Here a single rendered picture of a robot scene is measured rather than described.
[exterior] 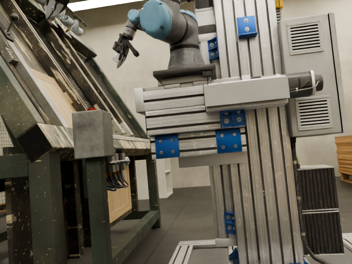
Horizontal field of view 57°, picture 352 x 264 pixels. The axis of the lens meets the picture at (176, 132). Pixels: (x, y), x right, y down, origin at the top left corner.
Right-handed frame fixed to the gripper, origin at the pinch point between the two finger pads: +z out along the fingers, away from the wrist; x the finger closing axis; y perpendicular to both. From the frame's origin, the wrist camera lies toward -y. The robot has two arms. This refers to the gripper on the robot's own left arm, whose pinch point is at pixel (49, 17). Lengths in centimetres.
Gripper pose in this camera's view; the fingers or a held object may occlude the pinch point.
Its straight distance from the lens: 156.6
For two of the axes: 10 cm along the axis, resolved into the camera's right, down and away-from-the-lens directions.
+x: -6.3, -3.0, -7.1
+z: -4.5, 8.9, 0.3
